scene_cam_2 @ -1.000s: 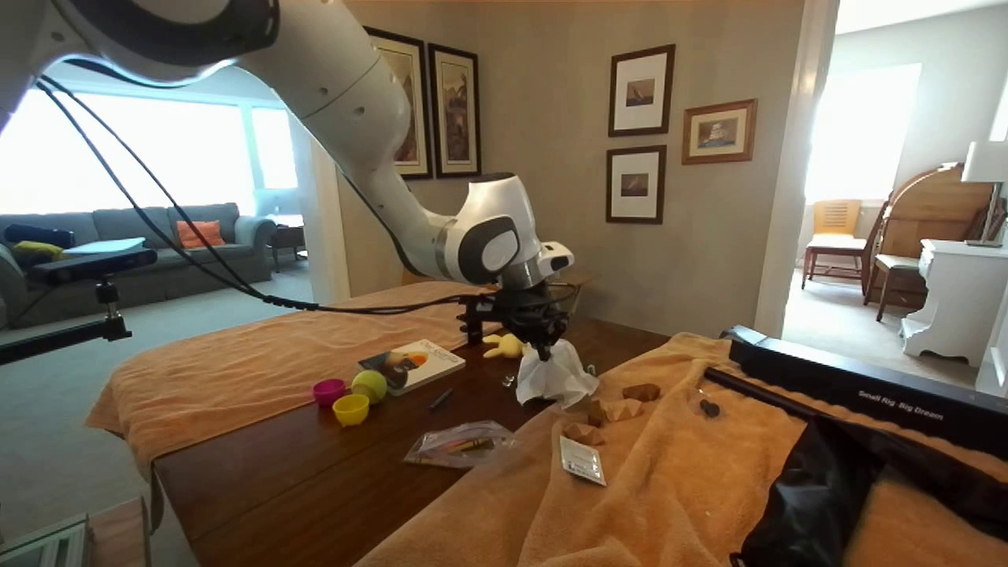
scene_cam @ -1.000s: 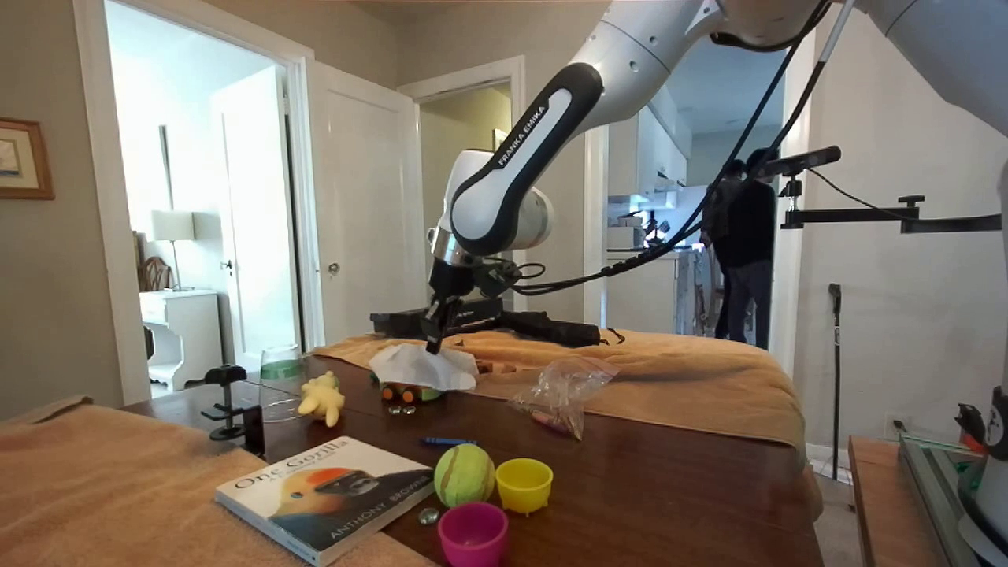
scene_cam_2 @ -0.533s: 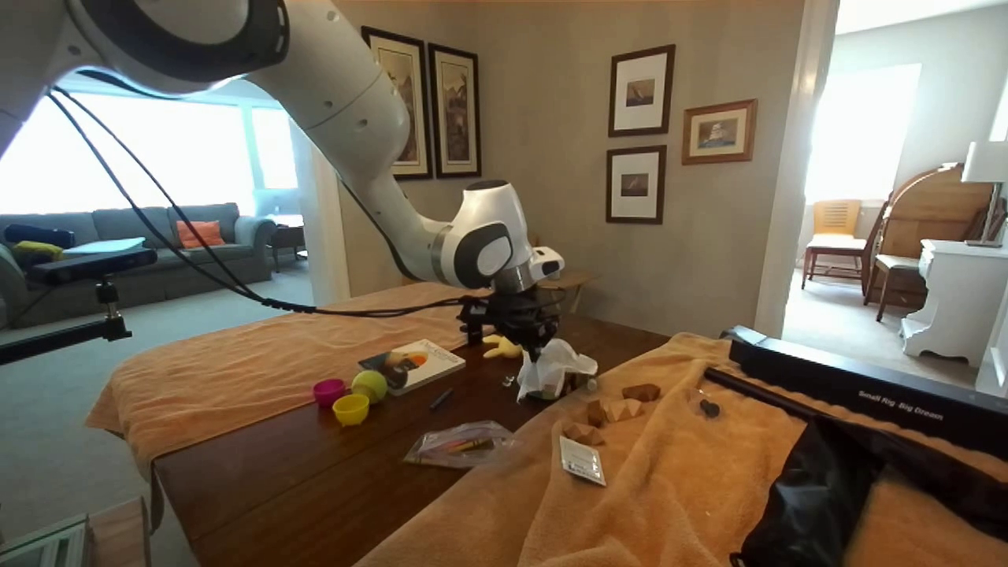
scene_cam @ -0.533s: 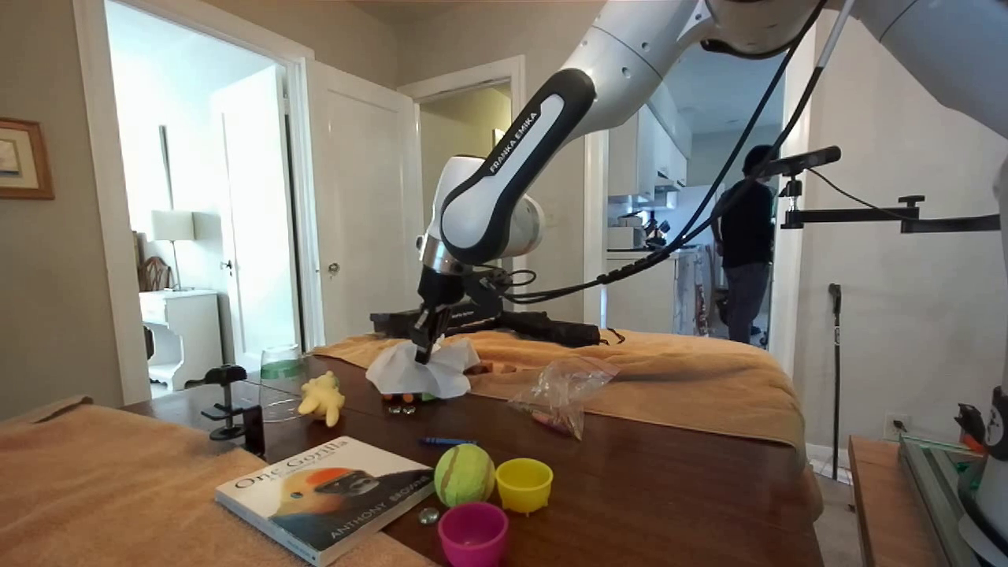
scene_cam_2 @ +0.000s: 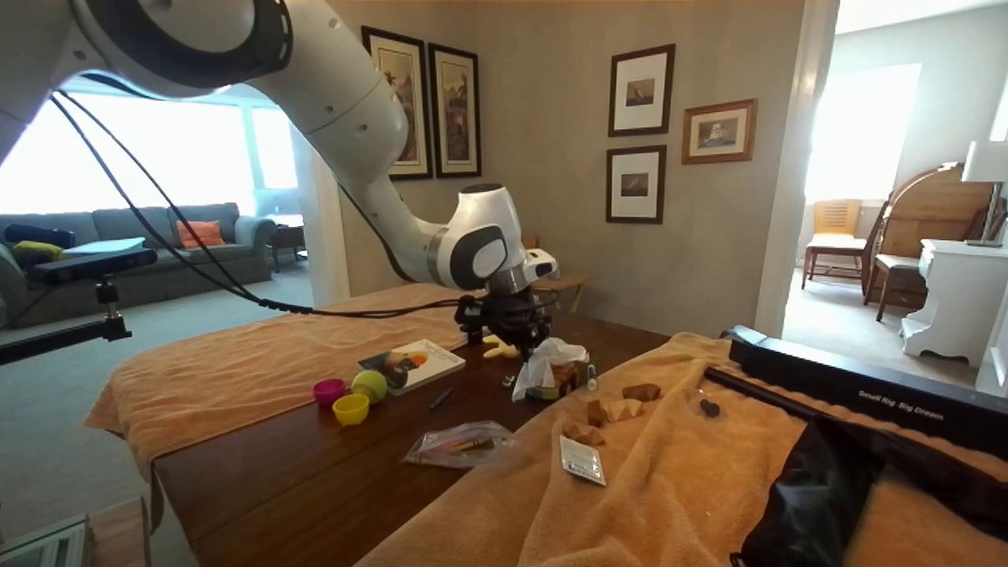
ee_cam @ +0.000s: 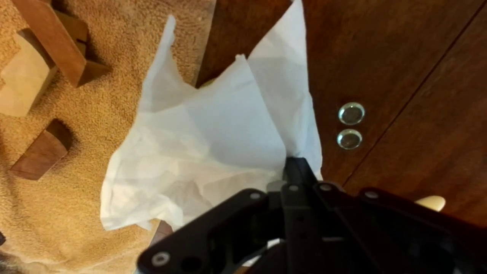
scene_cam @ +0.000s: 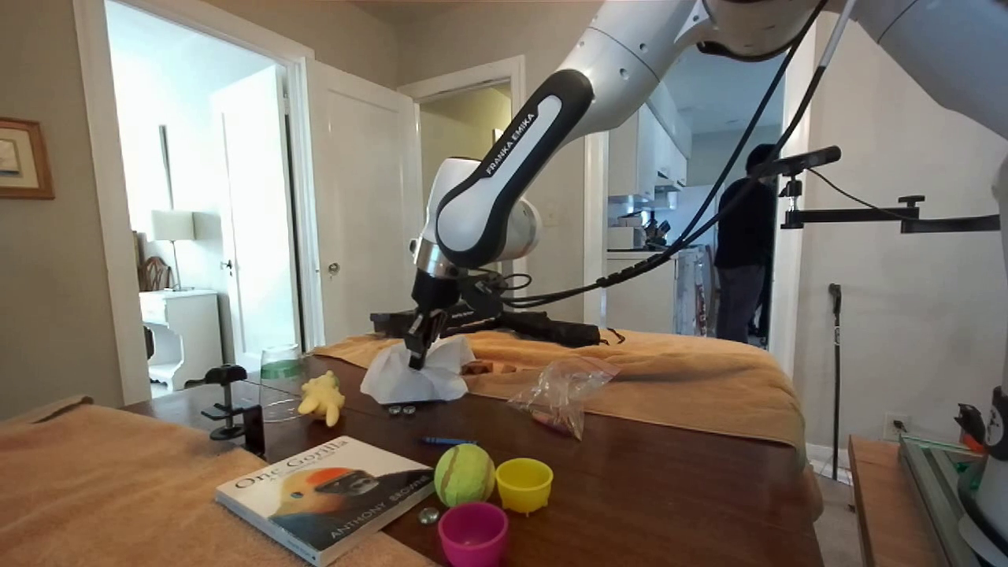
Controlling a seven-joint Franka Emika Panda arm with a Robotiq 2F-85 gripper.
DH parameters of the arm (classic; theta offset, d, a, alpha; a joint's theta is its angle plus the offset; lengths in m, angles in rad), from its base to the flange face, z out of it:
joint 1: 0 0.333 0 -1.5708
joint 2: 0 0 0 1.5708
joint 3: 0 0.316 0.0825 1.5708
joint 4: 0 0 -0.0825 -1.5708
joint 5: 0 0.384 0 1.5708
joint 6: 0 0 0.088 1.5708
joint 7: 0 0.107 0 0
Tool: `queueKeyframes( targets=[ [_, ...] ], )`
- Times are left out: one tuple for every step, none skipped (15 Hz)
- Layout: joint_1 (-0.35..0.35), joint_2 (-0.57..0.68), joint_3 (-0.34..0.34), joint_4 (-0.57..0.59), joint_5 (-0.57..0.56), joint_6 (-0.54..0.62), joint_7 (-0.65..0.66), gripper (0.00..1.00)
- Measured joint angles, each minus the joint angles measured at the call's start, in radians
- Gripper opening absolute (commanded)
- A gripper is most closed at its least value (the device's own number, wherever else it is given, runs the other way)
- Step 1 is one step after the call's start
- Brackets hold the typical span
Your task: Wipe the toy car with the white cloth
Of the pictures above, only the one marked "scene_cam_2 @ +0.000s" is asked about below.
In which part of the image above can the black camera on stand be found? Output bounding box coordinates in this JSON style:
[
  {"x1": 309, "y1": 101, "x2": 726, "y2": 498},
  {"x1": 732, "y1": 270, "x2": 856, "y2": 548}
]
[{"x1": 0, "y1": 246, "x2": 162, "y2": 369}]

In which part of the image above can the long black case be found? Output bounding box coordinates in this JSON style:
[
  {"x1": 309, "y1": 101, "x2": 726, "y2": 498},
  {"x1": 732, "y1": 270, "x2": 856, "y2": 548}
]
[{"x1": 726, "y1": 320, "x2": 1008, "y2": 460}]

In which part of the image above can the yellow cushion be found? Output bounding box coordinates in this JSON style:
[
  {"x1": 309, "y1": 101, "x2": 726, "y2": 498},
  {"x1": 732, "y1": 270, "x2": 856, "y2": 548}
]
[{"x1": 10, "y1": 238, "x2": 66, "y2": 264}]

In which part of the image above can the clear plastic bag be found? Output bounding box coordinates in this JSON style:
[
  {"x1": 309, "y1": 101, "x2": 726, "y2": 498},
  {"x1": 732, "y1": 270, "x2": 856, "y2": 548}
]
[{"x1": 403, "y1": 420, "x2": 513, "y2": 472}]

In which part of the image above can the wooden rocking chair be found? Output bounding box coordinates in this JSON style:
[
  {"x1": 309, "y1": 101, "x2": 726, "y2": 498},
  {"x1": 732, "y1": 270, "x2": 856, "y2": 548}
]
[{"x1": 861, "y1": 158, "x2": 1001, "y2": 325}]

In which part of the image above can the wooden side table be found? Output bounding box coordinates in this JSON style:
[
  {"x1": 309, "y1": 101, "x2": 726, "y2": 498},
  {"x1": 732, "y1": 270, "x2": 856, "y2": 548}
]
[{"x1": 88, "y1": 494, "x2": 152, "y2": 567}]

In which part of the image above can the orange cushion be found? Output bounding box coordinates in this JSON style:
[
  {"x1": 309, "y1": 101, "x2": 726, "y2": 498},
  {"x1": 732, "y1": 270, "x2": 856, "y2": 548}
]
[{"x1": 175, "y1": 216, "x2": 228, "y2": 252}]

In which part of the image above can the yellow plastic cup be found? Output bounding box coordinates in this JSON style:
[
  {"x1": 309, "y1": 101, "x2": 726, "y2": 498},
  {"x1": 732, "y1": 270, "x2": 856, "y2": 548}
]
[{"x1": 331, "y1": 392, "x2": 371, "y2": 428}]

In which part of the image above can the black plastic bag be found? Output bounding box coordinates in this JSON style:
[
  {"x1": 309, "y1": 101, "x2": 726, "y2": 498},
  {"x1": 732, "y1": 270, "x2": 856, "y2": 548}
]
[{"x1": 735, "y1": 416, "x2": 1008, "y2": 567}]

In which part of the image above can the orange towel under black case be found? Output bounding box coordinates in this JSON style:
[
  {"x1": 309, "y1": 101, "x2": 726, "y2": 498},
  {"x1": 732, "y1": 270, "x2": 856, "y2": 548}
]
[{"x1": 355, "y1": 332, "x2": 1008, "y2": 567}]

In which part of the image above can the small white packet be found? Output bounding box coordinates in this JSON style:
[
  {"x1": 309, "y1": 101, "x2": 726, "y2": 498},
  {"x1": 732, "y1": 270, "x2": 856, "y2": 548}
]
[{"x1": 555, "y1": 432, "x2": 613, "y2": 488}]

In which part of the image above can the tall black framed picture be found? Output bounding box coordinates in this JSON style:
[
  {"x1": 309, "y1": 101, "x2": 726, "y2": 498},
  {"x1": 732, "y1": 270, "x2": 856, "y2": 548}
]
[
  {"x1": 427, "y1": 42, "x2": 485, "y2": 179},
  {"x1": 359, "y1": 25, "x2": 434, "y2": 184}
]

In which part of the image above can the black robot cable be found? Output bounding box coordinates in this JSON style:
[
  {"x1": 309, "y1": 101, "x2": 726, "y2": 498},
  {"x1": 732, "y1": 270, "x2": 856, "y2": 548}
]
[{"x1": 44, "y1": 87, "x2": 469, "y2": 320}]

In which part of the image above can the yellow plush toy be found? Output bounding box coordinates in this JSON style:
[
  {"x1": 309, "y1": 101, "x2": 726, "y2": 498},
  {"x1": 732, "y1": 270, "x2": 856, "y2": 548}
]
[{"x1": 481, "y1": 335, "x2": 528, "y2": 362}]

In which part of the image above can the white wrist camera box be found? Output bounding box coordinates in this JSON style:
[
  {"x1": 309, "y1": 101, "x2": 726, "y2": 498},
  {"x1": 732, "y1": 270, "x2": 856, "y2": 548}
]
[{"x1": 520, "y1": 246, "x2": 564, "y2": 282}]

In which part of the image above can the white table lamp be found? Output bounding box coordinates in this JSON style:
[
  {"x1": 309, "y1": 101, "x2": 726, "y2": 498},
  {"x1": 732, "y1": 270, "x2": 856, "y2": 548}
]
[{"x1": 957, "y1": 140, "x2": 1008, "y2": 250}]

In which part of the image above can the pink plastic cup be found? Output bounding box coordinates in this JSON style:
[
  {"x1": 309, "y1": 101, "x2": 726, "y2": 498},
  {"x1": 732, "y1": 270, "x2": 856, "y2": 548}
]
[{"x1": 312, "y1": 374, "x2": 349, "y2": 414}]

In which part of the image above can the grey sofa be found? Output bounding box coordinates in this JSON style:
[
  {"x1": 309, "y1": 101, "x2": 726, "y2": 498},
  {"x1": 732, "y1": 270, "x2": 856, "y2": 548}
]
[{"x1": 0, "y1": 201, "x2": 284, "y2": 329}]

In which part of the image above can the dark low side table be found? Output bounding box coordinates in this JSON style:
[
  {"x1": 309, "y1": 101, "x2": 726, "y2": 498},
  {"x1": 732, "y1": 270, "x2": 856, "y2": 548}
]
[{"x1": 262, "y1": 214, "x2": 309, "y2": 264}]

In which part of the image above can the brown wood framed picture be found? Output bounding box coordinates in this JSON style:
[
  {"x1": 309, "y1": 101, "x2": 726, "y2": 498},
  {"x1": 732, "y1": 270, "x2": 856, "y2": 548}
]
[{"x1": 681, "y1": 99, "x2": 761, "y2": 167}]

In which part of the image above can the orange towel under book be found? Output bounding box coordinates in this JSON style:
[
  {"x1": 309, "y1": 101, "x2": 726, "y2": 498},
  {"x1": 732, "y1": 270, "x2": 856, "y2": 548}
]
[{"x1": 86, "y1": 281, "x2": 529, "y2": 477}]

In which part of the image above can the white desk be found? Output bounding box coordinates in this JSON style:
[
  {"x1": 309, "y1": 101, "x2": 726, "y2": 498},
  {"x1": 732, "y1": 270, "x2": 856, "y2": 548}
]
[{"x1": 899, "y1": 235, "x2": 1008, "y2": 372}]

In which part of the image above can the dark blue cushion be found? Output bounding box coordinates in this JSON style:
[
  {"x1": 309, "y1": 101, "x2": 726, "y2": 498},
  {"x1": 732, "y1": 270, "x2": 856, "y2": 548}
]
[{"x1": 4, "y1": 220, "x2": 80, "y2": 252}]

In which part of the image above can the green tennis ball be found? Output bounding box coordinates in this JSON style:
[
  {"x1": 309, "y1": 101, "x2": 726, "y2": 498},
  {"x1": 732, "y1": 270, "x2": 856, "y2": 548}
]
[{"x1": 349, "y1": 364, "x2": 390, "y2": 407}]

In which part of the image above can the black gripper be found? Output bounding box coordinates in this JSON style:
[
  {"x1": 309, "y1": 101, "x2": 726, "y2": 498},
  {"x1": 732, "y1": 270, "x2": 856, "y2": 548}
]
[{"x1": 481, "y1": 278, "x2": 555, "y2": 356}]

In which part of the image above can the yellow upholstered armchair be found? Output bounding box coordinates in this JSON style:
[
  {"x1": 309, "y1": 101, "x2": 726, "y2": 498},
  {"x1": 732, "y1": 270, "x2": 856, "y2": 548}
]
[{"x1": 801, "y1": 198, "x2": 868, "y2": 292}]

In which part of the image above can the bird cover book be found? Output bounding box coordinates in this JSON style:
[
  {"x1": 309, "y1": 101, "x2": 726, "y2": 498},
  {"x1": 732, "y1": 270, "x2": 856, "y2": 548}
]
[{"x1": 355, "y1": 336, "x2": 469, "y2": 399}]

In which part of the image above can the white cloth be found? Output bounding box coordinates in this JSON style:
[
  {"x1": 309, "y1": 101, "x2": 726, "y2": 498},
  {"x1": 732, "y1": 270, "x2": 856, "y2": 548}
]
[{"x1": 508, "y1": 335, "x2": 594, "y2": 407}]

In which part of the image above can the small black tripod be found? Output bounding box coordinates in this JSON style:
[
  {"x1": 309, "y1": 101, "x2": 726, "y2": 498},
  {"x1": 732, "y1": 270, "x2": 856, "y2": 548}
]
[{"x1": 454, "y1": 296, "x2": 490, "y2": 350}]

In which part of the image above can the square black framed picture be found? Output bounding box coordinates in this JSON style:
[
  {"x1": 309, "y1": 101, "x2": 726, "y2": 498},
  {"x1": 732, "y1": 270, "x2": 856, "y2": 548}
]
[
  {"x1": 608, "y1": 42, "x2": 677, "y2": 140},
  {"x1": 604, "y1": 143, "x2": 669, "y2": 228}
]

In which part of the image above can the small wooden table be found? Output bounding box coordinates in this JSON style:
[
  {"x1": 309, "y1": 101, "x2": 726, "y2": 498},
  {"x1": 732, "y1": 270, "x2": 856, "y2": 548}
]
[{"x1": 545, "y1": 273, "x2": 597, "y2": 316}]

